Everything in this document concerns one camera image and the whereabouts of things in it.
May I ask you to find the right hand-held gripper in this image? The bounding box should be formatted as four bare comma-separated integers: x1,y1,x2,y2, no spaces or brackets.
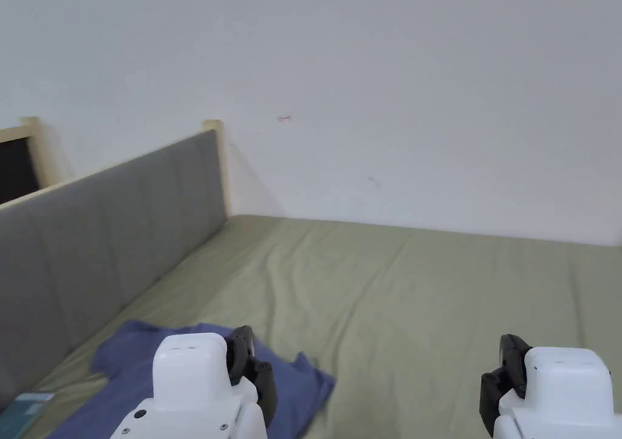
479,334,622,439

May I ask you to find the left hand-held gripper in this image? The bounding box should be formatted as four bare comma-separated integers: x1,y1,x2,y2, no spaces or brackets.
109,325,279,439

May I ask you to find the dark blue shirt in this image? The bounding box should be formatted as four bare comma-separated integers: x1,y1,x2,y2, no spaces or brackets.
46,319,337,439

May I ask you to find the bed with pale green sheet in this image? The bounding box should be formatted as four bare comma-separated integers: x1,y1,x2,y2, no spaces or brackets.
0,214,622,439

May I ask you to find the grey padded headboard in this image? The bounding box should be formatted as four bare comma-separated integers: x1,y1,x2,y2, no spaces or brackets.
0,120,230,402

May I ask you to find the teal card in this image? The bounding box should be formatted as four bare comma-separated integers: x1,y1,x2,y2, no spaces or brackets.
0,391,57,439

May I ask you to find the wooden frame with dark panel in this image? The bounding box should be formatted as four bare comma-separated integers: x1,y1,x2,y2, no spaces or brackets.
0,116,44,206

